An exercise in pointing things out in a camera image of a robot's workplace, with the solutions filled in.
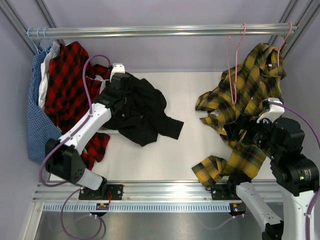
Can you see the red black plaid shirt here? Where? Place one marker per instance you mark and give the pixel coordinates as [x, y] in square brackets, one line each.
[72, 83]

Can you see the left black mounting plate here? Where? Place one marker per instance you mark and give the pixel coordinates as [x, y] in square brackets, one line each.
[113, 191]

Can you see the right frame post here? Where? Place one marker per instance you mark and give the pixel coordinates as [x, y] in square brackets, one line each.
[302, 13]

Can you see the slotted white cable duct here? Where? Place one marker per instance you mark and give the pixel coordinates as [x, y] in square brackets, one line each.
[138, 207]

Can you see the white plastic basket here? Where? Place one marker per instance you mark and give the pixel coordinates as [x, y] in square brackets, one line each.
[102, 129]

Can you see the black mounting plate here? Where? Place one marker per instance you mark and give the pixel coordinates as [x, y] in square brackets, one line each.
[113, 191]
[221, 192]

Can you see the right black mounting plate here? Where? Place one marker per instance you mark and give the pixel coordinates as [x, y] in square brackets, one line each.
[221, 192]

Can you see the blue checked shirt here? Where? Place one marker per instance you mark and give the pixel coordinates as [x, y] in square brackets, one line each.
[40, 128]

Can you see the yellow plaid shirt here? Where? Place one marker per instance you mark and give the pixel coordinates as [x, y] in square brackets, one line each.
[241, 90]

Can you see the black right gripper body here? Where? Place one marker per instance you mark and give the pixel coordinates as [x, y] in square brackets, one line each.
[255, 131]

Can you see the white shirt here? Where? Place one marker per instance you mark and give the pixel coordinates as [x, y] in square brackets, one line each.
[44, 67]

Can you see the frame post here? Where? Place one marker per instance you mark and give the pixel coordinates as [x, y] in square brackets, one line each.
[17, 22]
[302, 13]

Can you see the aluminium hanging rail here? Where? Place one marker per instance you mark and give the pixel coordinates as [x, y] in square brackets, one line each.
[271, 29]

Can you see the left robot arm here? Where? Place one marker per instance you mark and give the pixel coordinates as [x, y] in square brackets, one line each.
[63, 156]

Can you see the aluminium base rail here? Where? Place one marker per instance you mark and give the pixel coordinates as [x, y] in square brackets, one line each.
[188, 191]

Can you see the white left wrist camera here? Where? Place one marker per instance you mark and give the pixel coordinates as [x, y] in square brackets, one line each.
[117, 68]

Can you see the left frame post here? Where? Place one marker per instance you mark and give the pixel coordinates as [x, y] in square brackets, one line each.
[17, 22]

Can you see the pink wire hanger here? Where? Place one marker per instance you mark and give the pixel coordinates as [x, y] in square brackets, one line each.
[283, 42]
[236, 65]

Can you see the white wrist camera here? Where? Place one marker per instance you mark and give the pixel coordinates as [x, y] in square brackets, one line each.
[117, 68]
[272, 110]

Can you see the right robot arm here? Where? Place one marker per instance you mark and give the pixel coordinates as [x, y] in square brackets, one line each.
[298, 177]

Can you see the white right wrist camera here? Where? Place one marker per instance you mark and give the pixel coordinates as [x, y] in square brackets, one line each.
[272, 110]

